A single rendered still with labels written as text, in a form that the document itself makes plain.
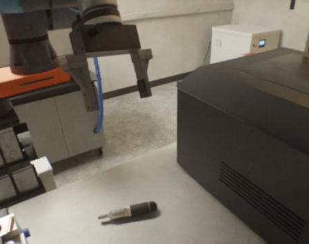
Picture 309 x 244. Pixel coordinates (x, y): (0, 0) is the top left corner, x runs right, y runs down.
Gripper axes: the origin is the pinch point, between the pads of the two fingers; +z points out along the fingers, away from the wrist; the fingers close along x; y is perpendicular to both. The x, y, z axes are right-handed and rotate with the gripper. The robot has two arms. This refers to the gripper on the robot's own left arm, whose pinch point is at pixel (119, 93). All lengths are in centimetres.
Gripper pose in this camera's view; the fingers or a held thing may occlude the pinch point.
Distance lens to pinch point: 50.6
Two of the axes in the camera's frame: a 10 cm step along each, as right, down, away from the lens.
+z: 2.3, 9.7, 1.3
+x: 7.1, -2.5, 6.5
